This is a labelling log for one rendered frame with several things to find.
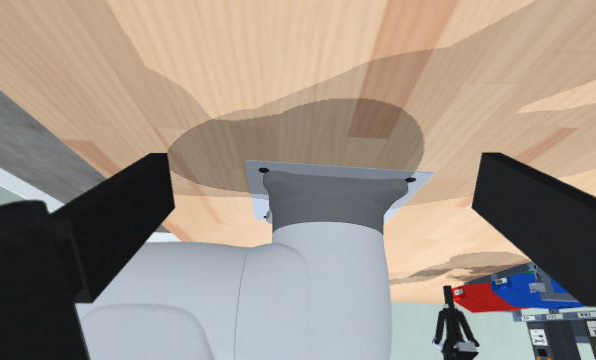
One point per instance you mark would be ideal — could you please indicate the dark green case with orange latches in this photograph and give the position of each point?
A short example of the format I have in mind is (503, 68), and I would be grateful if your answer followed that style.
(590, 326)

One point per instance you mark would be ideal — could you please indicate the dark grey shelf rack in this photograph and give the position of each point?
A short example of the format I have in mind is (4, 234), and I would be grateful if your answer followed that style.
(548, 294)

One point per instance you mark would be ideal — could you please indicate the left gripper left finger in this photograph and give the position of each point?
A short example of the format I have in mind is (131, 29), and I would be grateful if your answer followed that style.
(50, 262)

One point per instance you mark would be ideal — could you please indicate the blue bin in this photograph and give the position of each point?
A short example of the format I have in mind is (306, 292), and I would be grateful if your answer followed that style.
(515, 290)

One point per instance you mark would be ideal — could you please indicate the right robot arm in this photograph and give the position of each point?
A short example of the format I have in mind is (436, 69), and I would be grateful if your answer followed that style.
(463, 350)

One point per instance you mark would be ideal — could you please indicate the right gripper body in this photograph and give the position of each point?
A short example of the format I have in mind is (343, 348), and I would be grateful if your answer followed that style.
(446, 349)

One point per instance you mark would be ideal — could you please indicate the red bin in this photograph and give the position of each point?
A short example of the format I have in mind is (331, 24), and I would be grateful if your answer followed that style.
(482, 298)

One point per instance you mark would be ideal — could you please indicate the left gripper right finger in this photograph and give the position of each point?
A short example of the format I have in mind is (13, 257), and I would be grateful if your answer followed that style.
(551, 222)

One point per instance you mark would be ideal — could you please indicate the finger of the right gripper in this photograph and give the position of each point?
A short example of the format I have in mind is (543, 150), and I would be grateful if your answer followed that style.
(464, 324)
(446, 315)

